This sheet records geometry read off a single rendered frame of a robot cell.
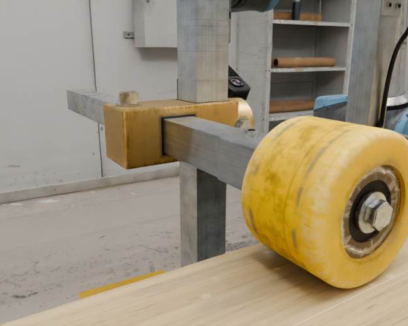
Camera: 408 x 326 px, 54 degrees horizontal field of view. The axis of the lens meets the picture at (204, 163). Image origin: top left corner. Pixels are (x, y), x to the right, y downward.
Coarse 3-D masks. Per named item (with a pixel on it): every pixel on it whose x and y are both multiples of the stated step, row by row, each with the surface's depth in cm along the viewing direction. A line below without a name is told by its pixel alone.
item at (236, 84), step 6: (228, 66) 72; (228, 72) 70; (234, 72) 71; (228, 78) 68; (234, 78) 68; (240, 78) 70; (228, 84) 67; (234, 84) 67; (240, 84) 68; (246, 84) 69; (228, 90) 66; (234, 90) 66; (240, 90) 67; (246, 90) 67; (228, 96) 67; (234, 96) 67; (240, 96) 68; (246, 96) 68
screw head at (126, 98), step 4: (120, 92) 33; (124, 92) 33; (128, 92) 33; (132, 92) 33; (136, 92) 34; (120, 96) 33; (124, 96) 33; (128, 96) 33; (132, 96) 33; (136, 96) 34; (120, 100) 33; (124, 100) 33; (128, 100) 33; (132, 100) 33; (136, 100) 34; (116, 104) 34; (120, 104) 34; (124, 104) 34; (128, 104) 34; (132, 104) 34; (136, 104) 34; (140, 104) 34
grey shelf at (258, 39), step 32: (288, 0) 351; (320, 0) 365; (352, 0) 330; (256, 32) 310; (288, 32) 359; (320, 32) 370; (256, 64) 315; (256, 96) 321; (288, 96) 377; (256, 128) 326
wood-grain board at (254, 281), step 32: (224, 256) 23; (256, 256) 23; (128, 288) 20; (160, 288) 20; (192, 288) 20; (224, 288) 20; (256, 288) 20; (288, 288) 20; (320, 288) 20; (352, 288) 20; (384, 288) 20; (32, 320) 18; (64, 320) 18; (96, 320) 18; (128, 320) 18; (160, 320) 18; (192, 320) 18; (224, 320) 18; (256, 320) 18; (288, 320) 18; (320, 320) 18; (352, 320) 18; (384, 320) 18
